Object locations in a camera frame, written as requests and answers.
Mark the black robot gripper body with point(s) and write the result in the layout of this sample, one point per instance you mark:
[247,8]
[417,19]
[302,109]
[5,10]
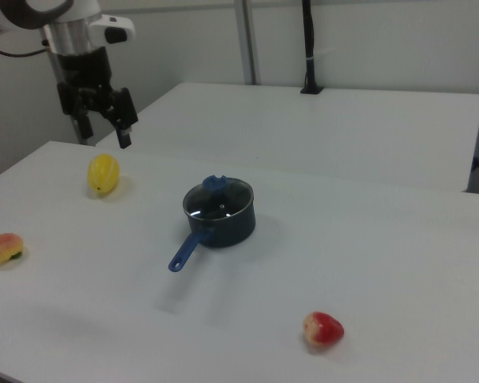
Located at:
[84,76]

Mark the glass lid with blue knob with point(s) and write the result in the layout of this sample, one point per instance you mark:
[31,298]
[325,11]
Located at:
[219,199]

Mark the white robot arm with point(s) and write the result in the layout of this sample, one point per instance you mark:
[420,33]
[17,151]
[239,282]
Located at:
[64,24]

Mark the yellow striped melon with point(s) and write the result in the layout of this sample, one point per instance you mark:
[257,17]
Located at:
[103,174]

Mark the orange pink peach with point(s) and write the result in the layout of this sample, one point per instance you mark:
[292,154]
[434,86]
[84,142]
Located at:
[4,247]

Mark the black camera pole with base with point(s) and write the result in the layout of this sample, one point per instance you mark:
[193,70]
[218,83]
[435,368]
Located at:
[310,52]

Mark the dark blue saucepan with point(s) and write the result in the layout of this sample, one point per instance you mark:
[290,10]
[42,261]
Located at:
[227,229]

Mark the red cut apple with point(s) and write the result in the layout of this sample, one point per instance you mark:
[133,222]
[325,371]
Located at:
[325,329]

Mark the grey metal partition post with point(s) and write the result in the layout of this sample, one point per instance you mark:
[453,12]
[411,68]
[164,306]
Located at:
[247,40]

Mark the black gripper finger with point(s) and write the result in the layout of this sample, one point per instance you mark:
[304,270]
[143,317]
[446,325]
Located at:
[123,115]
[85,121]

